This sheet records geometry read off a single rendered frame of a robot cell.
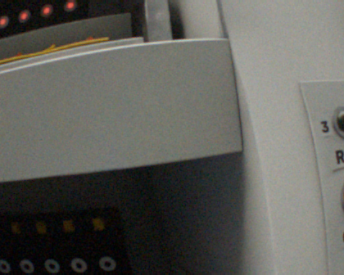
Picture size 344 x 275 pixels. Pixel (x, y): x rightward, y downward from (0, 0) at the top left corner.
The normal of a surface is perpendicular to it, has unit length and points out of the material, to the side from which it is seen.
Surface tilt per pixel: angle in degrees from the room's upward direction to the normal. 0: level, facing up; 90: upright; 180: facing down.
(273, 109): 90
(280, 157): 90
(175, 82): 111
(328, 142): 90
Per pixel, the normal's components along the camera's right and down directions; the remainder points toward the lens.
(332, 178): 0.20, -0.28
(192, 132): 0.26, 0.07
